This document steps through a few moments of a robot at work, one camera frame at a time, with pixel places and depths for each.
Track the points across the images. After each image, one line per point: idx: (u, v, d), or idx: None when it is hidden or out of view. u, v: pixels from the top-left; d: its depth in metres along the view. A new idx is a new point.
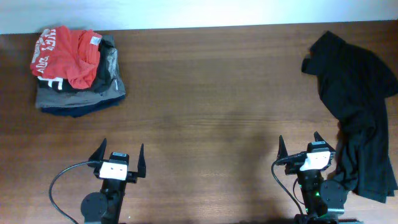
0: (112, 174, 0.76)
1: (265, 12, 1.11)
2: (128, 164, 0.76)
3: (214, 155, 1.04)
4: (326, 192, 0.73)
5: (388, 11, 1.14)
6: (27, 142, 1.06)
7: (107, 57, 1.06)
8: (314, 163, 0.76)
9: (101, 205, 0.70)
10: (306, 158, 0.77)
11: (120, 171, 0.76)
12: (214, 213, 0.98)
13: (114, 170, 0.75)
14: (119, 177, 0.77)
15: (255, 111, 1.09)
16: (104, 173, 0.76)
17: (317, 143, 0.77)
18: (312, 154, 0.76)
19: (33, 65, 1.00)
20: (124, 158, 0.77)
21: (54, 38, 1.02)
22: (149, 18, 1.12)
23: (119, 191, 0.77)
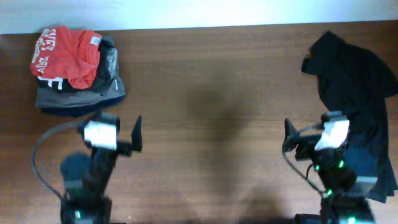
0: (100, 138, 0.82)
1: (264, 12, 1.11)
2: (115, 127, 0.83)
3: (214, 155, 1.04)
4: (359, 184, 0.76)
5: (389, 11, 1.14)
6: (27, 142, 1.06)
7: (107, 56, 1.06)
8: (333, 135, 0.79)
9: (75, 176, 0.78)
10: (326, 129, 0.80)
11: (109, 134, 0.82)
12: (214, 213, 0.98)
13: (101, 131, 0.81)
14: (109, 145, 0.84)
15: (255, 111, 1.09)
16: (91, 136, 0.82)
17: (333, 114, 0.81)
18: (339, 124, 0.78)
19: (33, 65, 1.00)
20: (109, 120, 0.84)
21: (53, 38, 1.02)
22: (148, 18, 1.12)
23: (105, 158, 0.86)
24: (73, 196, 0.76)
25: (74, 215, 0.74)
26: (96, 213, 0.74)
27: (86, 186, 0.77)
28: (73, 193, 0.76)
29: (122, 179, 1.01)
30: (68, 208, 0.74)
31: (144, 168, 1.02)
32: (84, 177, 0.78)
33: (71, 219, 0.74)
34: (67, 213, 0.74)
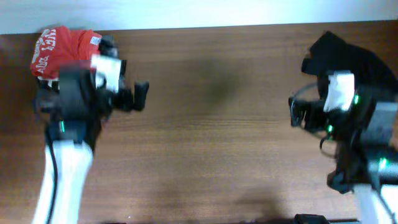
0: (99, 62, 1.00)
1: (265, 10, 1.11)
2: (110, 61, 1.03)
3: (214, 155, 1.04)
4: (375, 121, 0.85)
5: (388, 9, 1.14)
6: (26, 142, 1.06)
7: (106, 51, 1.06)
8: (339, 82, 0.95)
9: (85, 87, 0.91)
10: (331, 79, 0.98)
11: (106, 65, 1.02)
12: (214, 213, 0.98)
13: (100, 61, 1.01)
14: (109, 83, 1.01)
15: (255, 111, 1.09)
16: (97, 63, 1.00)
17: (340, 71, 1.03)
18: (342, 76, 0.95)
19: (34, 65, 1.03)
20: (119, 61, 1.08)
21: (53, 38, 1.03)
22: (148, 17, 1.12)
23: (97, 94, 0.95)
24: (66, 107, 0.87)
25: (60, 130, 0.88)
26: (79, 125, 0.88)
27: (84, 86, 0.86)
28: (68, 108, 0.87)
29: (122, 180, 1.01)
30: (54, 127, 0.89)
31: (144, 168, 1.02)
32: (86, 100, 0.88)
33: (58, 136, 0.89)
34: (51, 132, 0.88)
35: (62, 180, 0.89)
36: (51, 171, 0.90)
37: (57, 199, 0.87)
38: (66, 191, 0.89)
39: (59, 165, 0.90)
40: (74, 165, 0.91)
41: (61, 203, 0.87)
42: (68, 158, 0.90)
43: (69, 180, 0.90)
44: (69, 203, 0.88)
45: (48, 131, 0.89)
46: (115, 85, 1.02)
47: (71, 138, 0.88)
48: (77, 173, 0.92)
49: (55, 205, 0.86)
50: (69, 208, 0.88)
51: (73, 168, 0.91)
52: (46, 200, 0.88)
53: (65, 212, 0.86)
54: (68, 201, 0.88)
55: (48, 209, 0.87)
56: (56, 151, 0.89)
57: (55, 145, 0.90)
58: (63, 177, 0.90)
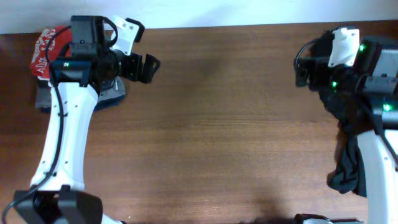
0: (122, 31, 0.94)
1: (265, 9, 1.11)
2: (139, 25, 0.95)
3: (214, 155, 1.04)
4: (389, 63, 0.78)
5: (387, 9, 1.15)
6: (25, 141, 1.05)
7: (121, 28, 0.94)
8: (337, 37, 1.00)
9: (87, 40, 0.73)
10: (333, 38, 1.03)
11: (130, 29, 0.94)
12: (214, 213, 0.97)
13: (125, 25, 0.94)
14: (122, 48, 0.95)
15: (255, 110, 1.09)
16: (119, 28, 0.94)
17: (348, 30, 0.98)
18: (346, 30, 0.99)
19: (33, 65, 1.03)
20: (138, 27, 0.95)
21: (53, 38, 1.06)
22: (148, 17, 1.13)
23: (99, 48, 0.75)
24: (78, 46, 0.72)
25: (64, 65, 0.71)
26: (86, 66, 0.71)
27: (96, 34, 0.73)
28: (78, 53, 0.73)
29: (122, 179, 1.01)
30: (59, 60, 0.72)
31: (144, 168, 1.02)
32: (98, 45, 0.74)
33: (64, 74, 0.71)
34: (56, 68, 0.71)
35: (69, 117, 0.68)
36: (55, 107, 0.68)
37: (64, 144, 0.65)
38: (71, 139, 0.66)
39: (65, 99, 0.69)
40: (84, 106, 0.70)
41: (66, 149, 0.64)
42: (73, 93, 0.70)
43: (75, 119, 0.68)
44: (71, 156, 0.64)
45: (53, 67, 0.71)
46: (127, 50, 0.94)
47: (78, 78, 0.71)
48: (81, 112, 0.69)
49: (60, 158, 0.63)
50: (71, 168, 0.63)
51: (81, 104, 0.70)
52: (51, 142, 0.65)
53: (66, 171, 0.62)
54: (72, 150, 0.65)
55: (53, 148, 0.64)
56: (61, 89, 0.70)
57: (62, 83, 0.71)
58: (69, 116, 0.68)
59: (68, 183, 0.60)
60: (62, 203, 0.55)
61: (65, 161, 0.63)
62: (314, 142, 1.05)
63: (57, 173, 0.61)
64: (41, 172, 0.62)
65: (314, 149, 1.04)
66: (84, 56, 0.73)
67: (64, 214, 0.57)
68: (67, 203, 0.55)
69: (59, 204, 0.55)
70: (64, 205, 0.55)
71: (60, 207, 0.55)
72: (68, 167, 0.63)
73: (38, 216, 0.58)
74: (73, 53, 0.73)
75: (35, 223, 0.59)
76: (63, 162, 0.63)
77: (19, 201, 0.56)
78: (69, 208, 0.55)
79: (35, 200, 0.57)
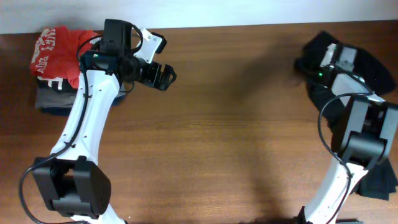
0: (146, 43, 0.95)
1: (263, 8, 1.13)
2: (161, 38, 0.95)
3: (214, 155, 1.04)
4: (346, 53, 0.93)
5: (383, 7, 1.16)
6: (26, 141, 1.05)
7: (145, 39, 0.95)
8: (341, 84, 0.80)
9: (115, 38, 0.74)
10: (347, 51, 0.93)
11: (155, 41, 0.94)
12: (214, 213, 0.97)
13: (150, 38, 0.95)
14: (144, 57, 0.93)
15: (255, 109, 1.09)
16: (144, 39, 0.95)
17: (346, 49, 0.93)
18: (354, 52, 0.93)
19: (33, 64, 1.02)
20: (161, 40, 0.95)
21: (53, 38, 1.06)
22: (149, 17, 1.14)
23: (125, 46, 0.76)
24: (106, 43, 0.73)
25: (93, 56, 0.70)
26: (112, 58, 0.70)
27: (124, 35, 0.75)
28: (106, 49, 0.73)
29: (122, 180, 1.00)
30: (88, 52, 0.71)
31: (143, 168, 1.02)
32: (124, 46, 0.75)
33: (93, 63, 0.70)
34: (86, 58, 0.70)
35: (94, 98, 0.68)
36: (81, 89, 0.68)
37: (86, 121, 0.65)
38: (93, 116, 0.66)
39: (92, 83, 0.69)
40: (107, 93, 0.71)
41: (87, 124, 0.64)
42: (100, 78, 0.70)
43: (99, 101, 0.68)
44: (91, 130, 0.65)
45: (83, 57, 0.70)
46: (148, 58, 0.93)
47: (104, 68, 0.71)
48: (104, 98, 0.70)
49: (79, 132, 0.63)
50: (89, 144, 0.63)
51: (104, 90, 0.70)
52: (71, 119, 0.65)
53: (84, 144, 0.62)
54: (92, 128, 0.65)
55: (74, 122, 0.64)
56: (90, 76, 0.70)
57: (90, 71, 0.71)
58: (93, 97, 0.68)
59: (84, 155, 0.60)
60: (77, 173, 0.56)
61: (84, 136, 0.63)
62: (314, 142, 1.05)
63: (76, 145, 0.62)
64: (61, 142, 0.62)
65: (314, 149, 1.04)
66: (111, 51, 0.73)
67: (78, 187, 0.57)
68: (82, 174, 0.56)
69: (74, 174, 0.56)
70: (79, 175, 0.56)
71: (74, 177, 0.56)
72: (87, 142, 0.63)
73: (53, 189, 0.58)
74: (101, 48, 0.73)
75: (46, 192, 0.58)
76: (82, 136, 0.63)
77: (37, 167, 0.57)
78: (83, 179, 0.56)
79: (53, 169, 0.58)
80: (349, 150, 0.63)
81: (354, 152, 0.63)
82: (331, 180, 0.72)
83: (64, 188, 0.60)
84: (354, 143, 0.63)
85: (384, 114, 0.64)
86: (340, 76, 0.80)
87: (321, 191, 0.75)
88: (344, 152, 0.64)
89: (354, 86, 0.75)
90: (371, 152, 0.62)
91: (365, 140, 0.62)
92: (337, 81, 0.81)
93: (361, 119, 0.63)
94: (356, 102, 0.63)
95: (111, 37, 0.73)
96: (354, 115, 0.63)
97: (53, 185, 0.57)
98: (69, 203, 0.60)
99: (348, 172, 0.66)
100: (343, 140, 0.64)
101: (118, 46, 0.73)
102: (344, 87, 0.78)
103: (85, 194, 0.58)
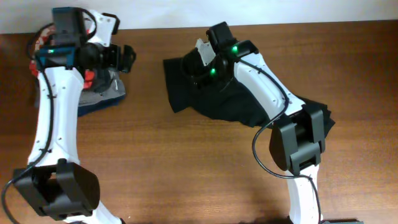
0: (99, 25, 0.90)
1: (265, 9, 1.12)
2: (115, 18, 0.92)
3: (214, 155, 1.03)
4: (220, 33, 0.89)
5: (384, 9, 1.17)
6: (25, 141, 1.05)
7: (97, 22, 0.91)
8: (240, 74, 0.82)
9: (68, 27, 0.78)
10: (218, 32, 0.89)
11: (109, 23, 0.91)
12: (214, 213, 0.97)
13: (102, 20, 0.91)
14: (102, 39, 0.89)
15: (222, 111, 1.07)
16: (98, 23, 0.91)
17: (215, 28, 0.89)
18: (223, 24, 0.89)
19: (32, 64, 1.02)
20: (115, 20, 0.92)
21: None
22: (150, 17, 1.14)
23: (78, 32, 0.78)
24: (60, 37, 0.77)
25: (49, 52, 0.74)
26: (69, 51, 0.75)
27: (78, 23, 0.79)
28: (61, 42, 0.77)
29: (122, 180, 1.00)
30: (42, 48, 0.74)
31: (143, 168, 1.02)
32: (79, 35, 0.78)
33: (49, 61, 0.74)
34: (41, 55, 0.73)
35: (60, 98, 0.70)
36: (43, 91, 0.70)
37: (56, 123, 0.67)
38: (63, 116, 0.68)
39: (53, 81, 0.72)
40: (71, 88, 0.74)
41: (59, 127, 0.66)
42: (58, 77, 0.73)
43: (65, 99, 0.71)
44: (64, 132, 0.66)
45: (38, 55, 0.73)
46: (106, 42, 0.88)
47: (63, 63, 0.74)
48: (68, 94, 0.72)
49: (53, 135, 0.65)
50: (65, 145, 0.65)
51: (68, 86, 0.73)
52: (41, 123, 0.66)
53: (61, 146, 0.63)
54: (64, 129, 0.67)
55: (46, 127, 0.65)
56: (48, 73, 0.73)
57: (48, 69, 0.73)
58: (58, 97, 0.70)
59: (63, 157, 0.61)
60: (60, 176, 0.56)
61: (59, 139, 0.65)
62: None
63: (53, 149, 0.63)
64: (38, 150, 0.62)
65: None
66: (66, 45, 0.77)
67: (64, 189, 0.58)
68: (64, 178, 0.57)
69: (57, 178, 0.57)
70: (63, 177, 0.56)
71: (60, 183, 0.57)
72: (63, 143, 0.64)
73: (40, 196, 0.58)
74: (56, 43, 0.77)
75: (35, 201, 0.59)
76: (57, 138, 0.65)
77: (18, 179, 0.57)
78: (68, 183, 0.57)
79: (35, 177, 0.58)
80: (295, 163, 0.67)
81: (298, 162, 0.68)
82: (298, 192, 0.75)
83: (51, 192, 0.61)
84: (296, 156, 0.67)
85: (307, 116, 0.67)
86: (239, 65, 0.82)
87: (295, 203, 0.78)
88: (293, 167, 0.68)
89: (254, 76, 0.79)
90: (310, 151, 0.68)
91: (301, 146, 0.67)
92: (236, 68, 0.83)
93: (293, 138, 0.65)
94: (285, 133, 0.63)
95: (63, 29, 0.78)
96: (288, 139, 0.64)
97: (39, 193, 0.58)
98: (60, 205, 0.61)
99: (307, 177, 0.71)
100: (286, 162, 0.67)
101: (73, 38, 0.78)
102: (245, 78, 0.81)
103: (74, 196, 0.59)
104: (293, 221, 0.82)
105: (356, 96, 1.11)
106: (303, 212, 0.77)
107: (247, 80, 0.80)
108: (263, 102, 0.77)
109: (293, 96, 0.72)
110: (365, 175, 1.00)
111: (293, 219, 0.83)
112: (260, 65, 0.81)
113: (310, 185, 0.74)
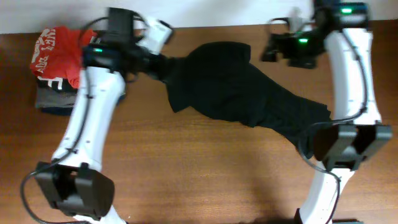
0: (152, 30, 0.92)
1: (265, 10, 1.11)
2: (171, 30, 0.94)
3: (214, 155, 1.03)
4: None
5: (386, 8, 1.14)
6: (26, 142, 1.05)
7: (150, 26, 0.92)
8: (334, 45, 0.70)
9: (118, 23, 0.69)
10: None
11: (163, 31, 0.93)
12: (214, 213, 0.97)
13: (157, 26, 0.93)
14: (147, 47, 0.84)
15: (222, 111, 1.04)
16: (151, 27, 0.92)
17: None
18: None
19: (33, 65, 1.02)
20: (170, 30, 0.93)
21: (53, 38, 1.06)
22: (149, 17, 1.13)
23: (129, 33, 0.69)
24: (110, 35, 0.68)
25: (94, 51, 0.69)
26: (113, 54, 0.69)
27: (130, 25, 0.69)
28: (109, 40, 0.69)
29: (122, 180, 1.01)
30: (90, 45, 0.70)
31: (143, 168, 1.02)
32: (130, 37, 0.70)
33: (94, 59, 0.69)
34: (87, 51, 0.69)
35: (97, 100, 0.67)
36: (82, 88, 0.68)
37: (87, 125, 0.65)
38: (96, 119, 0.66)
39: (94, 81, 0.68)
40: (111, 91, 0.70)
41: (90, 129, 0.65)
42: (99, 79, 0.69)
43: (102, 102, 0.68)
44: (94, 136, 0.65)
45: (84, 50, 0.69)
46: (153, 50, 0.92)
47: (104, 64, 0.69)
48: (106, 98, 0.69)
49: (82, 137, 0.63)
50: (92, 149, 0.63)
51: (108, 89, 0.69)
52: (73, 121, 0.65)
53: (86, 151, 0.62)
54: (95, 132, 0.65)
55: (77, 127, 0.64)
56: (91, 72, 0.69)
57: (92, 67, 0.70)
58: (94, 98, 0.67)
59: (87, 163, 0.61)
60: (80, 180, 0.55)
61: (87, 142, 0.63)
62: None
63: (78, 150, 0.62)
64: (63, 149, 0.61)
65: None
66: (113, 44, 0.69)
67: (81, 193, 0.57)
68: (84, 183, 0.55)
69: (76, 181, 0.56)
70: (81, 183, 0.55)
71: (78, 187, 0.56)
72: (90, 147, 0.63)
73: (56, 191, 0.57)
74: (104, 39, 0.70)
75: (49, 196, 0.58)
76: (84, 141, 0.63)
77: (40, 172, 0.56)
78: (86, 188, 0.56)
79: (56, 173, 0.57)
80: (331, 160, 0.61)
81: (334, 160, 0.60)
82: (319, 186, 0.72)
83: (66, 189, 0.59)
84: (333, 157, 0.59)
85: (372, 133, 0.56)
86: (338, 36, 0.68)
87: (313, 197, 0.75)
88: (328, 161, 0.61)
89: (343, 58, 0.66)
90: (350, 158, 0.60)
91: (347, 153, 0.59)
92: (333, 37, 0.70)
93: (346, 147, 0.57)
94: (341, 138, 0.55)
95: (117, 27, 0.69)
96: (339, 144, 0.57)
97: (55, 189, 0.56)
98: (71, 205, 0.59)
99: (336, 177, 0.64)
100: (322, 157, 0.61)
101: (122, 40, 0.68)
102: (333, 46, 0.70)
103: (89, 201, 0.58)
104: (302, 214, 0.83)
105: None
106: (315, 209, 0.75)
107: (336, 53, 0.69)
108: (338, 86, 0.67)
109: (374, 105, 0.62)
110: (365, 175, 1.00)
111: (301, 213, 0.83)
112: (362, 49, 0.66)
113: (335, 186, 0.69)
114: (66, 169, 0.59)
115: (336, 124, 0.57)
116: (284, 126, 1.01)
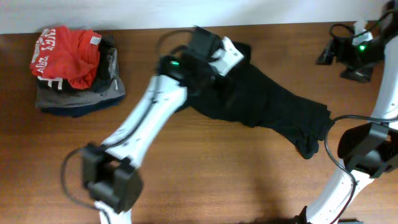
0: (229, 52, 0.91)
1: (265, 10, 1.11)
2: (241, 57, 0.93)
3: (214, 155, 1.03)
4: None
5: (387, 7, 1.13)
6: (26, 142, 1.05)
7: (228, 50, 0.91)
8: (392, 47, 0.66)
9: (201, 45, 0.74)
10: None
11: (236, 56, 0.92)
12: (214, 213, 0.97)
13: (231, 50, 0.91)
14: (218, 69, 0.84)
15: (225, 110, 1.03)
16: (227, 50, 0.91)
17: None
18: None
19: (33, 65, 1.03)
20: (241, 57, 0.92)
21: (53, 38, 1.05)
22: (148, 17, 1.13)
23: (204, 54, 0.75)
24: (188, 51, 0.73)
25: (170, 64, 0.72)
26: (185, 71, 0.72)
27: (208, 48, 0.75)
28: (186, 56, 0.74)
29: None
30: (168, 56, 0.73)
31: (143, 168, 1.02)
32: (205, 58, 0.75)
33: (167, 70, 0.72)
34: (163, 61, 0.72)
35: (160, 107, 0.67)
36: (149, 91, 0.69)
37: (143, 126, 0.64)
38: (150, 128, 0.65)
39: (161, 89, 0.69)
40: (173, 103, 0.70)
41: (145, 130, 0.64)
42: (168, 89, 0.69)
43: (163, 112, 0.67)
44: (147, 138, 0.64)
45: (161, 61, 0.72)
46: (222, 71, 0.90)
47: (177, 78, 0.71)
48: (167, 109, 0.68)
49: (135, 134, 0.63)
50: (140, 149, 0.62)
51: (171, 101, 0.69)
52: (132, 116, 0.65)
53: (134, 149, 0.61)
54: (147, 136, 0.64)
55: (134, 122, 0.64)
56: (161, 80, 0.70)
57: (163, 76, 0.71)
58: (157, 104, 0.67)
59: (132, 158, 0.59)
60: (120, 173, 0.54)
61: (137, 140, 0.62)
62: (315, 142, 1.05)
63: (127, 144, 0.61)
64: (115, 137, 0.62)
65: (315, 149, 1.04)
66: (190, 61, 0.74)
67: (115, 185, 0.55)
68: (123, 175, 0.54)
69: (117, 170, 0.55)
70: (122, 176, 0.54)
71: (115, 177, 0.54)
72: (139, 147, 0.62)
73: (93, 172, 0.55)
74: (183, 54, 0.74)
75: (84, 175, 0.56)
76: (135, 139, 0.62)
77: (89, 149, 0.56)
78: (123, 181, 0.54)
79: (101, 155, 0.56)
80: (354, 160, 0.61)
81: (356, 162, 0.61)
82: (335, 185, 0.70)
83: (103, 175, 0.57)
84: (359, 158, 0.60)
85: None
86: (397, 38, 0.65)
87: (323, 196, 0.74)
88: (349, 160, 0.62)
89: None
90: (375, 165, 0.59)
91: (373, 157, 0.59)
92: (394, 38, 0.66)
93: (374, 147, 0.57)
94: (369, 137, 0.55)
95: (196, 46, 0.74)
96: (367, 145, 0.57)
97: (94, 168, 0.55)
98: (98, 192, 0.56)
99: (353, 180, 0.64)
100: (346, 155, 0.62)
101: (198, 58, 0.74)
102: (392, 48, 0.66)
103: (120, 196, 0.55)
104: (306, 211, 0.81)
105: (357, 96, 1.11)
106: (323, 209, 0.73)
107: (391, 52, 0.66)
108: (386, 88, 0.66)
109: None
110: None
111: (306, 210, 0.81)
112: None
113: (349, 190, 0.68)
114: (110, 157, 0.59)
115: (369, 124, 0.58)
116: (291, 130, 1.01)
